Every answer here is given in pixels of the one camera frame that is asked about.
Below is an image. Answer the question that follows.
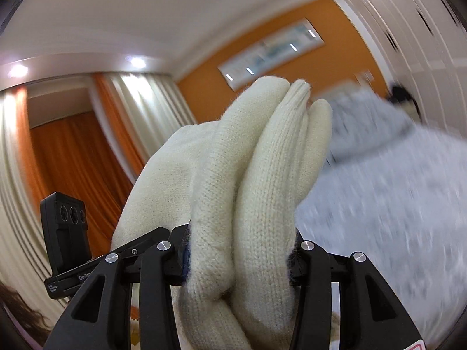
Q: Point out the cream knit cardigan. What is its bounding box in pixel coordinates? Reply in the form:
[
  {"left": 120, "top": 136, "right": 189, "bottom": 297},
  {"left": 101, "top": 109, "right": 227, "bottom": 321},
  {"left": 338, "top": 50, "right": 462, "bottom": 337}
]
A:
[{"left": 111, "top": 77, "right": 332, "bottom": 349}]

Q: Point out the orange curtain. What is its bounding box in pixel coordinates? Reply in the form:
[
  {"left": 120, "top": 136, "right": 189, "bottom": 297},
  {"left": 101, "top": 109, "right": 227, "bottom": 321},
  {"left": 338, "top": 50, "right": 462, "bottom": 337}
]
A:
[{"left": 14, "top": 87, "right": 133, "bottom": 256}]

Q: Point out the blue butterfly bedspread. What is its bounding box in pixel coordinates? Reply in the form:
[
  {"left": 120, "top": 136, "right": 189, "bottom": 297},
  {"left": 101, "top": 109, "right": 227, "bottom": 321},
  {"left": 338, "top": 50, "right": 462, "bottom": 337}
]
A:
[{"left": 295, "top": 123, "right": 466, "bottom": 349}]

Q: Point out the cream curtain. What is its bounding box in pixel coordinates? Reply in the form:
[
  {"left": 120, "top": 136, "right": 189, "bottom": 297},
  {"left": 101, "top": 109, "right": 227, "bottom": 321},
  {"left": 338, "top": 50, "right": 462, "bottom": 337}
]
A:
[{"left": 0, "top": 72, "right": 198, "bottom": 281}]

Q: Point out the grey quilted duvet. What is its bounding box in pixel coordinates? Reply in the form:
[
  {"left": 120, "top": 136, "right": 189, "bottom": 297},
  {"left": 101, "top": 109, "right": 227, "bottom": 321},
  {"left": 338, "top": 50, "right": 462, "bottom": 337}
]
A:
[{"left": 325, "top": 87, "right": 414, "bottom": 167}]

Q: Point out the white wardrobe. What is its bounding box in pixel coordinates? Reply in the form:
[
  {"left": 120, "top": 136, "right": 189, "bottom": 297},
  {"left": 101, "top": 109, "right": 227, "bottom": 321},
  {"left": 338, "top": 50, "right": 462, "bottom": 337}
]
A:
[{"left": 344, "top": 0, "right": 466, "bottom": 136}]

